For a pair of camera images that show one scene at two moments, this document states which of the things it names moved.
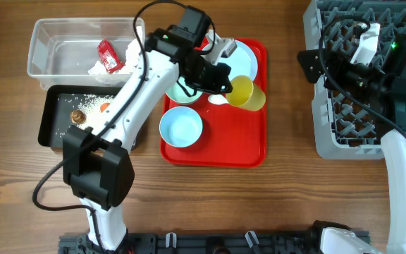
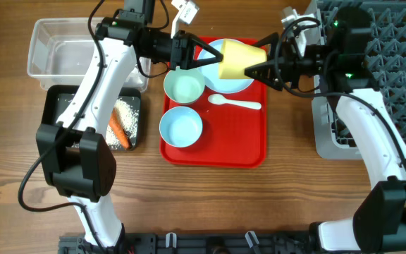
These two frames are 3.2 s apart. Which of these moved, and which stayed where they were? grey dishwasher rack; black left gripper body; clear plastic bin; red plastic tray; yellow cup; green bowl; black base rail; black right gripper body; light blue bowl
Moved: yellow cup; black right gripper body; black left gripper body
Stayed: red plastic tray; green bowl; grey dishwasher rack; clear plastic bin; light blue bowl; black base rail
